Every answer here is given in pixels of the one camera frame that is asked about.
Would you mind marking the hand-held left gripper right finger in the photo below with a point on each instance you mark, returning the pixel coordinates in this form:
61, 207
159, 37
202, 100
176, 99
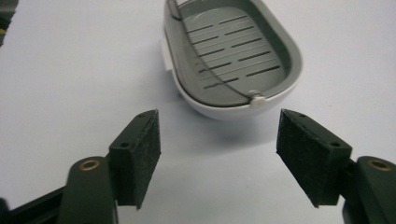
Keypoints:
311, 155

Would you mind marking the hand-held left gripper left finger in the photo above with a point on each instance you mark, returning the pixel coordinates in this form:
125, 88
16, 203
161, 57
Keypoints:
137, 161

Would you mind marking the white and grey drain basket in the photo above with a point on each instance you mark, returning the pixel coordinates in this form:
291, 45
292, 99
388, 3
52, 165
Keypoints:
236, 62

